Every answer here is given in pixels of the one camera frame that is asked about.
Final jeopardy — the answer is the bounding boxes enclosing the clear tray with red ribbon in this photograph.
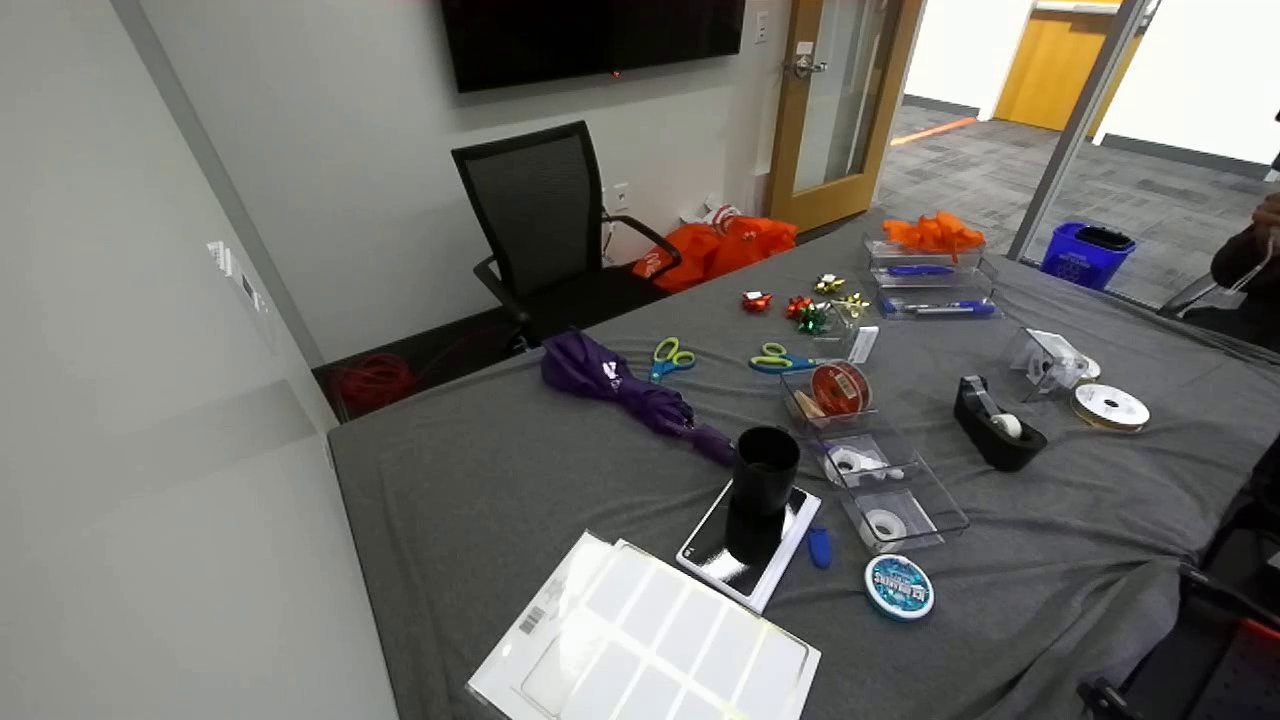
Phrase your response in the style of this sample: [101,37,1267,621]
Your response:
[780,362,884,435]

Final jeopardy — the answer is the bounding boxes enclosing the clear tray with blue pen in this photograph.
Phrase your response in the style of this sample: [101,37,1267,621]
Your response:
[874,290,1005,323]

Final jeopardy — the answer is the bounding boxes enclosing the clear tray with orange cloth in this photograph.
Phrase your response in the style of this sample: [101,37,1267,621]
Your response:
[863,231,1001,271]

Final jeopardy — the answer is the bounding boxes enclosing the clear tray with tape rolls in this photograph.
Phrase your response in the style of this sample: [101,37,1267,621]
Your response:
[816,421,971,556]

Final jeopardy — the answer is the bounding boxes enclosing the clear tray with blue marker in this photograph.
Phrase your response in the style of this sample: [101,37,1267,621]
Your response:
[869,257,991,297]

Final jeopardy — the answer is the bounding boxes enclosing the purple folded umbrella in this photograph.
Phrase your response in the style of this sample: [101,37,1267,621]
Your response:
[537,327,742,468]

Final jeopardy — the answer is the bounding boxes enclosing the orange plastic bag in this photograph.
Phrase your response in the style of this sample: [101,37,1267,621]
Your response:
[638,214,806,297]

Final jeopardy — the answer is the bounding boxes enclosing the grey tablecloth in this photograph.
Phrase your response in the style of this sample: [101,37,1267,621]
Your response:
[328,214,1280,720]

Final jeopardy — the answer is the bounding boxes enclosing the black cup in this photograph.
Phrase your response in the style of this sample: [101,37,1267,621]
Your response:
[725,423,806,564]

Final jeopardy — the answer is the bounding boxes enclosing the black mesh office chair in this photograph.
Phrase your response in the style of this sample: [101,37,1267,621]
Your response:
[448,121,683,347]

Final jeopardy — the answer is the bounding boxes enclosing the red ribbon spool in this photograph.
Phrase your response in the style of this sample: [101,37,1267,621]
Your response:
[809,364,878,423]

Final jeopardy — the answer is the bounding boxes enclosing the white framed black tablet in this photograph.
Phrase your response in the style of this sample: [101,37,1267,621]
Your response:
[672,476,827,615]

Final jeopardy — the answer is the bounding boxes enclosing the small clear plastic box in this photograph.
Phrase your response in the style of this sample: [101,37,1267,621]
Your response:
[843,322,884,369]

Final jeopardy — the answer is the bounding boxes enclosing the small blue clip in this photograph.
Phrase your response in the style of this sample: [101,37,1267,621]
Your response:
[806,523,842,577]

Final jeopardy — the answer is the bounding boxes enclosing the wooden glass panel door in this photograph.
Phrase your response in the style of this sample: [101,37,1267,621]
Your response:
[766,0,928,235]

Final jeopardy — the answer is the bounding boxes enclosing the red bundle on floor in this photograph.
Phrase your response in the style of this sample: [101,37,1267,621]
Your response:
[328,353,424,421]

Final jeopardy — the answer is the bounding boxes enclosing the white label sheet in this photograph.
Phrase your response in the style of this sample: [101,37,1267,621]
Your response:
[463,530,823,720]

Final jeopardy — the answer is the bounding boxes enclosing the blue marker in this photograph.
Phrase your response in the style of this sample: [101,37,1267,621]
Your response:
[887,257,960,286]

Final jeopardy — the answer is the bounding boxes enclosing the blue ballpoint pen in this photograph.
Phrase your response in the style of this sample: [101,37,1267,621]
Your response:
[882,297,1001,323]

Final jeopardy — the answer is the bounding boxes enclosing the orange crumpled cloth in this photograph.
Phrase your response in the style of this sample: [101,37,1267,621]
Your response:
[882,210,989,262]

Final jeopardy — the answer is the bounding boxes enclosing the blue round tape roll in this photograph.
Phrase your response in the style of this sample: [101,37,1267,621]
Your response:
[862,554,940,623]

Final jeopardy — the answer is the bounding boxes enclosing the black tape dispenser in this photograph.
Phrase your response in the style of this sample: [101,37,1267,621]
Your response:
[947,372,1053,476]

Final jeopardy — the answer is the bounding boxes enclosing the blue recycling bin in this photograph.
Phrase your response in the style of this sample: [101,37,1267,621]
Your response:
[1038,221,1140,294]

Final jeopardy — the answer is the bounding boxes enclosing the yellow wooden door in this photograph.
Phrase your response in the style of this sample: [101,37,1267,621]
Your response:
[991,3,1140,138]

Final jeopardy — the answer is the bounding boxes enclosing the seated person in black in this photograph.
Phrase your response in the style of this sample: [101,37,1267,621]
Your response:
[1159,155,1280,353]

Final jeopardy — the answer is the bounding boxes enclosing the blue green handled scissors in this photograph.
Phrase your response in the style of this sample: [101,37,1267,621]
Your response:
[645,333,700,384]

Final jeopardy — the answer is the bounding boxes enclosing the green yellow handled scissors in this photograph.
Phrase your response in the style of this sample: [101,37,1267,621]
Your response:
[745,335,820,379]

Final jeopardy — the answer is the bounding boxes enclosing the black wall television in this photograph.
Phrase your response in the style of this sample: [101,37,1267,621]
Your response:
[437,0,747,95]

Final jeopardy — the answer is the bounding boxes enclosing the white wall outlet plate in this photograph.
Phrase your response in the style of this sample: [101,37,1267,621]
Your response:
[203,235,268,315]

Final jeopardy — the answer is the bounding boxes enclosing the grey metal frame post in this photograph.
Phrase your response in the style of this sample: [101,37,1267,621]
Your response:
[1005,0,1166,265]

